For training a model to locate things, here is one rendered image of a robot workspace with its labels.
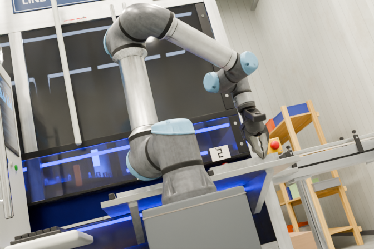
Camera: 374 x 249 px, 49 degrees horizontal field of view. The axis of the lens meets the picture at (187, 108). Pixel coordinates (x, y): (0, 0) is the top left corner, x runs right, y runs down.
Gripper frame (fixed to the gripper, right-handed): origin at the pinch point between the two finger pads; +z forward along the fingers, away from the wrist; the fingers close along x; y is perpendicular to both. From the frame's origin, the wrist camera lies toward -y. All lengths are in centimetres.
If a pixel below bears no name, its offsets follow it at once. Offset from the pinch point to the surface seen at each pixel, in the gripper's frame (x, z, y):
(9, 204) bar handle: 83, 0, -19
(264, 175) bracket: 0.6, 6.8, 3.8
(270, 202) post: -8.4, 15.3, 35.2
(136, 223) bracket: 49, 11, 14
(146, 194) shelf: 44.3, 4.6, -5.0
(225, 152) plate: 4.8, -10.8, 34.8
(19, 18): 84, -96, 34
